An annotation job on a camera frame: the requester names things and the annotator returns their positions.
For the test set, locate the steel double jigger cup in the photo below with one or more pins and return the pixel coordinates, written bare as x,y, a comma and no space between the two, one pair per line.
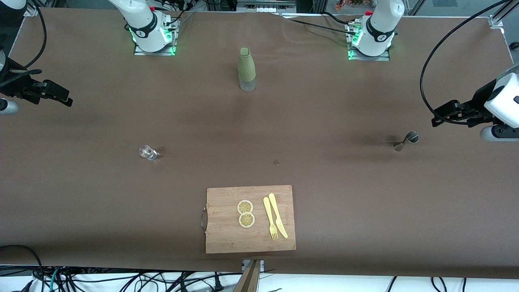
411,138

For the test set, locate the clear glass shaker cup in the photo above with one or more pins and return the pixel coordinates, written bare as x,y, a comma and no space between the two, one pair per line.
148,153

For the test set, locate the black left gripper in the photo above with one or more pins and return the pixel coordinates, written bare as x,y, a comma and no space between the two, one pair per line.
479,105

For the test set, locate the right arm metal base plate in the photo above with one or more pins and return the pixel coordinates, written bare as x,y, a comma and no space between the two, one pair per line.
140,53

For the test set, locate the yellow lemon slice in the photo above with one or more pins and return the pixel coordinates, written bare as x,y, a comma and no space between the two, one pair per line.
245,207
246,220

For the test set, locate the green sleeved glass bottle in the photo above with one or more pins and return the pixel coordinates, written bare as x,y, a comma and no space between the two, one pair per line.
246,67

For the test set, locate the yellow plastic knife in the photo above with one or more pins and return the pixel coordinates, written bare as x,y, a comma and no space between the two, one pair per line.
275,211

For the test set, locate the small metal bracket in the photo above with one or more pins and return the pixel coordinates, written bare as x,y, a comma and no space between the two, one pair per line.
262,263

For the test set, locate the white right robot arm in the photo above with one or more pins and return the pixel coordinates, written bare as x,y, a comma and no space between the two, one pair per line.
142,20

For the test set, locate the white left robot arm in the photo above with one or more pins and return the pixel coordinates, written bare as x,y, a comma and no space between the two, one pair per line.
379,24

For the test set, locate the yellow plastic fork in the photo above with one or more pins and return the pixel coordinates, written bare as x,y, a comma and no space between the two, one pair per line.
268,213

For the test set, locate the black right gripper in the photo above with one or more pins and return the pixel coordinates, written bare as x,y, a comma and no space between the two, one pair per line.
16,86

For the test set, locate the wooden cutting board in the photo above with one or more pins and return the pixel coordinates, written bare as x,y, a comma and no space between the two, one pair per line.
227,235

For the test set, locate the grey metal equipment rack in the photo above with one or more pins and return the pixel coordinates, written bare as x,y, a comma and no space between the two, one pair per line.
265,4

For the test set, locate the brown table cover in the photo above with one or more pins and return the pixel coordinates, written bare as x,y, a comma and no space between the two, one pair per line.
365,202

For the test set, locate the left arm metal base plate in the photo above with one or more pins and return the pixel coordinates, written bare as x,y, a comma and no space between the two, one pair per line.
385,58

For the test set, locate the wooden post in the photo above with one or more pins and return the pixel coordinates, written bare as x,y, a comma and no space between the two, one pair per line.
249,280

